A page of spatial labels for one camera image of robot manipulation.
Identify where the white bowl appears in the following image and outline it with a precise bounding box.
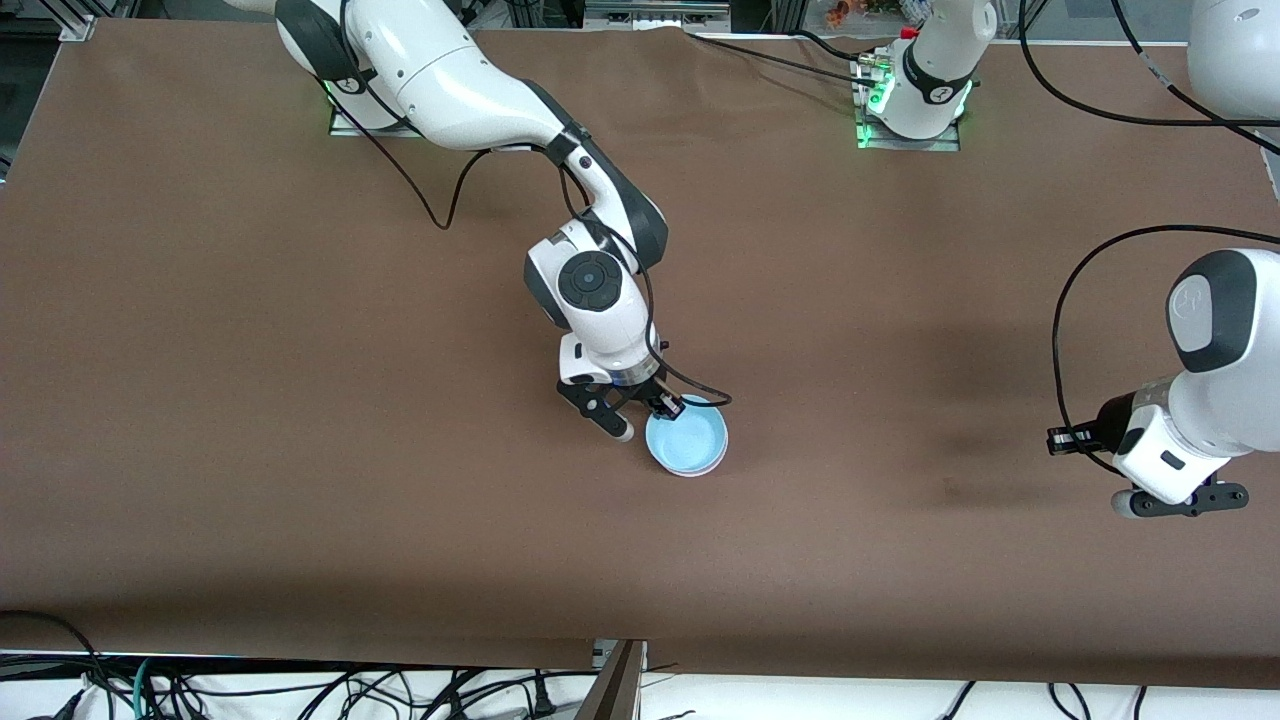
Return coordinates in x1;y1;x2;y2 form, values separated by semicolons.
650;440;730;479

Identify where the aluminium frame rail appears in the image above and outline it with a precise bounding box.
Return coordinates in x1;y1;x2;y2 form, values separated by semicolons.
584;0;733;28

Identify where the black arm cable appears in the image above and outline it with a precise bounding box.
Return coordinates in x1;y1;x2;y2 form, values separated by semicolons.
335;0;734;409
1018;0;1280;477

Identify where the light blue bowl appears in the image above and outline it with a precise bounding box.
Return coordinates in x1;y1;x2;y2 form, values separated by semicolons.
645;395;730;476

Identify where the brown table cover sheet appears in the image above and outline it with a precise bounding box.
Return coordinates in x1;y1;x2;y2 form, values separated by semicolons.
0;18;1280;691

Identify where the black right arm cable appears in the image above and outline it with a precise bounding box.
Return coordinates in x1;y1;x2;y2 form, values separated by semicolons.
335;0;734;409

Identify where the brown wooden post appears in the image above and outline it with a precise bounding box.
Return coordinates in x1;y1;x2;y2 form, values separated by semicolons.
574;640;647;720

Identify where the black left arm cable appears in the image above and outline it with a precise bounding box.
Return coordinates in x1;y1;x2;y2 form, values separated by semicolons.
1018;0;1280;477

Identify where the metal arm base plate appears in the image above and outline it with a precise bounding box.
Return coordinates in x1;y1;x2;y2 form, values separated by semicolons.
329;105;421;139
856;118;962;154

